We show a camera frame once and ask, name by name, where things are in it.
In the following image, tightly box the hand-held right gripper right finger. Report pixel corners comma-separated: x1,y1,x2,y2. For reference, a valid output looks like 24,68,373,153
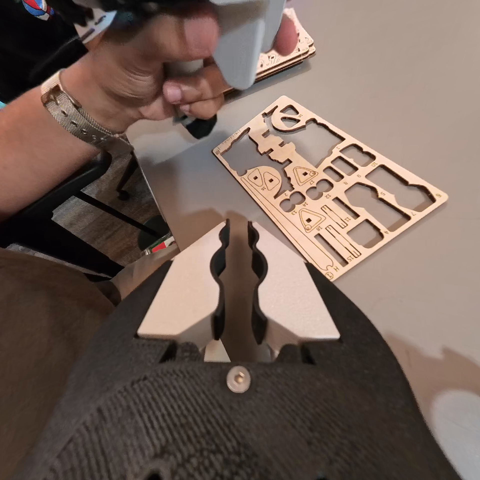
247,220,342,364

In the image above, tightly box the grey desk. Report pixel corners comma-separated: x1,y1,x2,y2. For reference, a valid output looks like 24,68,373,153
125,0,480,480

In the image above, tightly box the stack of wooden model boards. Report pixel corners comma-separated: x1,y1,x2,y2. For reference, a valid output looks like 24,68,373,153
221,8,316,99

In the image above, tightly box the beige woven watch strap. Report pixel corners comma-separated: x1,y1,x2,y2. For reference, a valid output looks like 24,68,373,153
40,69,130,147

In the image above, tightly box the black chair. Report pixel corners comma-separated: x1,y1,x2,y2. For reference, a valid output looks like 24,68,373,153
0,148,169,280

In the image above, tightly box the person's left hand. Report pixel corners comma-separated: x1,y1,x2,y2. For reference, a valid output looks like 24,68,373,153
60,9,301,133

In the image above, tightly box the laser-cut wooden puzzle sheet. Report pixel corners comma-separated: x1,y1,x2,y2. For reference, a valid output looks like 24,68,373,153
212,95,449,282

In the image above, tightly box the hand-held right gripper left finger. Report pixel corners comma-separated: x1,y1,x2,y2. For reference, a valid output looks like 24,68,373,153
137,218,232,364

